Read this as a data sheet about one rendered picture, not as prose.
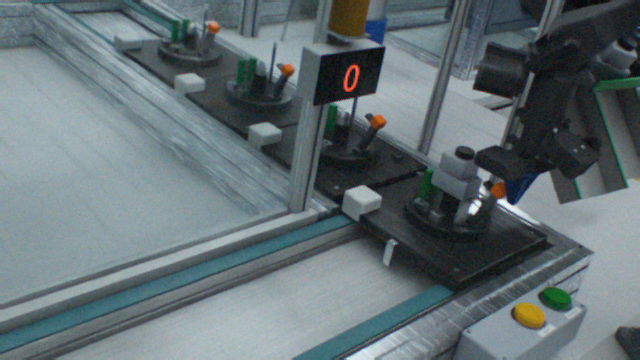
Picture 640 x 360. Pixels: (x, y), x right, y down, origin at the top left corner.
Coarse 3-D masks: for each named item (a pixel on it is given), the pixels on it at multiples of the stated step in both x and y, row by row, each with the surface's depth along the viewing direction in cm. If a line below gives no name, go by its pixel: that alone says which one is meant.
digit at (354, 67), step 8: (352, 56) 94; (360, 56) 95; (344, 64) 94; (352, 64) 95; (360, 64) 96; (344, 72) 94; (352, 72) 96; (360, 72) 97; (344, 80) 95; (352, 80) 96; (360, 80) 97; (344, 88) 96; (352, 88) 97; (360, 88) 98; (336, 96) 96; (344, 96) 97
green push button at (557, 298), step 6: (546, 288) 101; (552, 288) 101; (558, 288) 101; (546, 294) 100; (552, 294) 100; (558, 294) 100; (564, 294) 100; (546, 300) 99; (552, 300) 99; (558, 300) 99; (564, 300) 99; (570, 300) 100; (552, 306) 99; (558, 306) 98; (564, 306) 99
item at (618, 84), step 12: (528, 0) 120; (540, 0) 118; (576, 0) 127; (588, 0) 125; (600, 0) 123; (612, 0) 121; (540, 12) 119; (564, 12) 115; (636, 60) 119; (636, 72) 119; (600, 84) 111; (612, 84) 113; (624, 84) 115; (636, 84) 118
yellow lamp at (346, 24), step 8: (336, 0) 91; (344, 0) 90; (352, 0) 90; (360, 0) 90; (368, 0) 91; (336, 8) 92; (344, 8) 91; (352, 8) 91; (360, 8) 91; (368, 8) 92; (336, 16) 92; (344, 16) 91; (352, 16) 91; (360, 16) 92; (328, 24) 94; (336, 24) 92; (344, 24) 92; (352, 24) 92; (360, 24) 92; (336, 32) 93; (344, 32) 92; (352, 32) 92; (360, 32) 93
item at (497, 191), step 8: (488, 184) 106; (496, 184) 104; (496, 192) 104; (504, 192) 104; (488, 200) 106; (496, 200) 106; (480, 208) 107; (488, 208) 106; (472, 216) 109; (480, 216) 108
